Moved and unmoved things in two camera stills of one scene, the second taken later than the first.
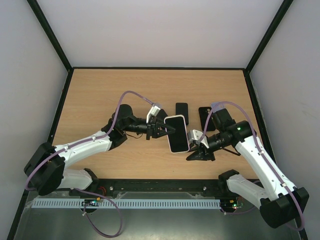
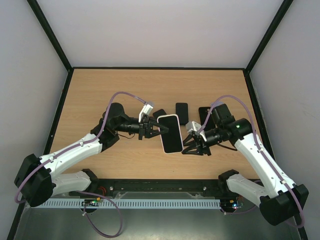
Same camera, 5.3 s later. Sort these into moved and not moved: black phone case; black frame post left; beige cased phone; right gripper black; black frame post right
Moved: beige cased phone; right gripper black
Not moved: black frame post right; black frame post left; black phone case
